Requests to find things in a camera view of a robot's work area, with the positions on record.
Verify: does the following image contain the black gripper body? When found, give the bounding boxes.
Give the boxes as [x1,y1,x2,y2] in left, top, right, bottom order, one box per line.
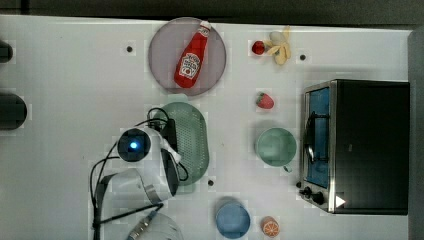
[148,119,178,151]

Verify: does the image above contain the green plastic strainer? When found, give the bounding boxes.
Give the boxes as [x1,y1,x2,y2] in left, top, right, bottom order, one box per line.
[162,102,209,195]

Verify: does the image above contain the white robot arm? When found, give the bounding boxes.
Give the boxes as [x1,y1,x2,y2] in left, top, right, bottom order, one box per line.
[93,126,181,240]

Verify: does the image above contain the red plush ketchup bottle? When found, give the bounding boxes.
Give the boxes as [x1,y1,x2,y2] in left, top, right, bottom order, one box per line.
[174,21,211,88]

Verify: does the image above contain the grey round plate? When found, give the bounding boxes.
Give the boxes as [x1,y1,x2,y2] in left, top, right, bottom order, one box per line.
[148,17,226,96]

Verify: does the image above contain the red plush strawberry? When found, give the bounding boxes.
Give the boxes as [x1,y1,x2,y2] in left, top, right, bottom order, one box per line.
[256,92,274,109]

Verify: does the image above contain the green plastic cup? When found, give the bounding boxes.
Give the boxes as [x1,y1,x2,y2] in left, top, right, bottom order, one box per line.
[255,127,297,173]

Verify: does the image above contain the blue plastic cup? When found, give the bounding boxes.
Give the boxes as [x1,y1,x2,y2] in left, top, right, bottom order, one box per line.
[215,201,251,239]

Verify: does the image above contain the small red tomato toy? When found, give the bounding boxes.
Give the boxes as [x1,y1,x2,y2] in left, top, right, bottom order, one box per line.
[251,41,265,55]

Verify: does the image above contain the plush peeled banana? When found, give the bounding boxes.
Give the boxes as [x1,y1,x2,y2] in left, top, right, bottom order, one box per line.
[264,26,291,65]

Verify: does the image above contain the orange slice toy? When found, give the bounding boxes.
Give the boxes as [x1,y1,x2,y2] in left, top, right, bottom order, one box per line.
[261,216,280,238]

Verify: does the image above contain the black round pan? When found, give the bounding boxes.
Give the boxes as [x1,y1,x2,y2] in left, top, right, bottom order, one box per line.
[0,93,28,130]

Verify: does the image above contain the dark pot at corner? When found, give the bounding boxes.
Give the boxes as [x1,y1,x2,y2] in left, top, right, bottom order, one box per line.
[0,41,13,63]

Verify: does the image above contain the silver toaster oven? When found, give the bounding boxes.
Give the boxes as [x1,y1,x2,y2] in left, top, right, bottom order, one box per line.
[297,79,410,215]

